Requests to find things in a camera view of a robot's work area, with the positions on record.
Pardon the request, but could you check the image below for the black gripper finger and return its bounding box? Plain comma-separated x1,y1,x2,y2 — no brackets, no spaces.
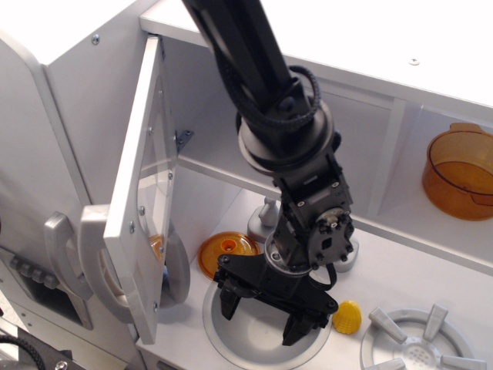
282,314,318,346
220,286,242,320

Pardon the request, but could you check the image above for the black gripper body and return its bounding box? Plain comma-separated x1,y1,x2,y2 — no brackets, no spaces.
216,254,339,328

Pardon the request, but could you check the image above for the white microwave door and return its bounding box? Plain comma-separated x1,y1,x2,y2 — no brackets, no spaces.
103,35,176,345

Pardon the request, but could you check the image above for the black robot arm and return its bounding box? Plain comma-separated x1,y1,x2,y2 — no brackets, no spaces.
185,1,354,346

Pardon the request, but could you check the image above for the orange translucent pot lid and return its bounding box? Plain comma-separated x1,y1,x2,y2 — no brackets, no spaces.
197,231,261,279

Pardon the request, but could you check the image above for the grey round sink basin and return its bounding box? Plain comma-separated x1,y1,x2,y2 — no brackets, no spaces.
203,282,330,369

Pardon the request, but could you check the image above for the yellow toy corn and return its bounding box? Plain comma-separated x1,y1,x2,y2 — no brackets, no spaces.
332,301,362,335

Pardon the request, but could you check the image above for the grey toy phone handset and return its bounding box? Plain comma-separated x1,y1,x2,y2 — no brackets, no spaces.
160,224,190,308

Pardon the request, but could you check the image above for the grey toy faucet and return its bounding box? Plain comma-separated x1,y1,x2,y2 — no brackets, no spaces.
247,197,359,273

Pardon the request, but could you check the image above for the grey toy stove burner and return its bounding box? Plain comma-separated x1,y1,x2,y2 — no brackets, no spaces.
360,304,488,369

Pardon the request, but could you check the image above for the white toy kitchen cabinet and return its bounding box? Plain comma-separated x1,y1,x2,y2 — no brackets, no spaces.
1,1,492,369

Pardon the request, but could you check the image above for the grey ice dispenser panel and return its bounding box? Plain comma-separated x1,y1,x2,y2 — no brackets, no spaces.
7,255,93,330

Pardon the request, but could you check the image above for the orange translucent pot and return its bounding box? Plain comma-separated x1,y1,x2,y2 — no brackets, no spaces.
421,123,492,221

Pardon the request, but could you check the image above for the grey microwave door handle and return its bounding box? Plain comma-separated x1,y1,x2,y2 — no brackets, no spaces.
78,204,133,324

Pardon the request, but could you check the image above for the grey fridge door handle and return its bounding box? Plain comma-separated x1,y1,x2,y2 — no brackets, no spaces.
43,211,92,301

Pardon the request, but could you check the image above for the black cable bottom left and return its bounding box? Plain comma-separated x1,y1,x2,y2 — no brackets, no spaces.
0,334,47,370

